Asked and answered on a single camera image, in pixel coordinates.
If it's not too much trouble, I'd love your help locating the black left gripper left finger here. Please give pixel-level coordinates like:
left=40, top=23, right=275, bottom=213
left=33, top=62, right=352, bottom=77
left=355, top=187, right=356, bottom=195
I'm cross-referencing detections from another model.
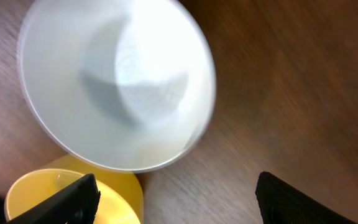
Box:
left=8, top=174, right=101, bottom=224

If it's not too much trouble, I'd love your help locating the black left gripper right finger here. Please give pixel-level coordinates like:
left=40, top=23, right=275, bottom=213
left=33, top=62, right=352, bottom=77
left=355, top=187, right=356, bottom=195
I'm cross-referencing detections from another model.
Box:
left=255, top=171, right=356, bottom=224

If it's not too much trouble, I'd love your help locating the yellow small bowl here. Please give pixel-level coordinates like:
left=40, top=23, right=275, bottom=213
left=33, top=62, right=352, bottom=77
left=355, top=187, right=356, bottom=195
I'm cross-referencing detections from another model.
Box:
left=4, top=155, right=144, bottom=223

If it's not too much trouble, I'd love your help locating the white small bowl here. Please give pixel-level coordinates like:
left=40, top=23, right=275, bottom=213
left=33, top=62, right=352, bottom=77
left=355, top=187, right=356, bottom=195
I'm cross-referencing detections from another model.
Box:
left=17, top=0, right=216, bottom=172

